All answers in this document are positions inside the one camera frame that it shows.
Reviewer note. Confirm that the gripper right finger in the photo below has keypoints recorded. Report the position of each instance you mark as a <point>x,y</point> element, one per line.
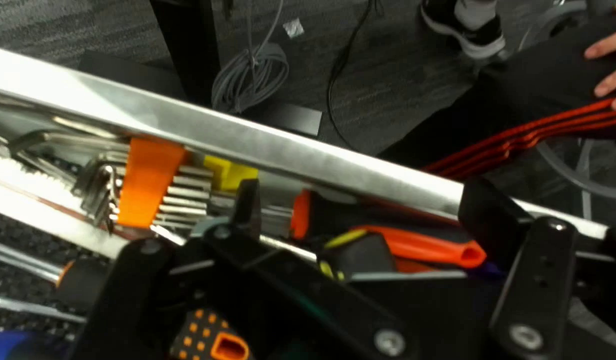
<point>535,290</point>

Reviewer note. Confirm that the silver metal tool shaft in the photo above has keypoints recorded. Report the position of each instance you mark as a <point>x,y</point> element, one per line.
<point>33,307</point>

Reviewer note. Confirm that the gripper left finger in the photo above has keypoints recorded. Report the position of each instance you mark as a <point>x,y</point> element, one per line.
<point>138,300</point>

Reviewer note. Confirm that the black desk leg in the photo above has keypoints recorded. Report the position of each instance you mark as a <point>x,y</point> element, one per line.
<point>188,45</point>

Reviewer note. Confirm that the hex key set orange holder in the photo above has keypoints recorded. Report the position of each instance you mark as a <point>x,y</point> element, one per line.
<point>148,185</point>

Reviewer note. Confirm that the yellow plastic tool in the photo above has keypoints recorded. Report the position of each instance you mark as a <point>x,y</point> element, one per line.
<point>230,172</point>

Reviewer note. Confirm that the person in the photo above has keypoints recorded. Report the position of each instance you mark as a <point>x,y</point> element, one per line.
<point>528,100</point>

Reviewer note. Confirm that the grey office chair base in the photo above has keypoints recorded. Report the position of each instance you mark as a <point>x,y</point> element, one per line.
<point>583,170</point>

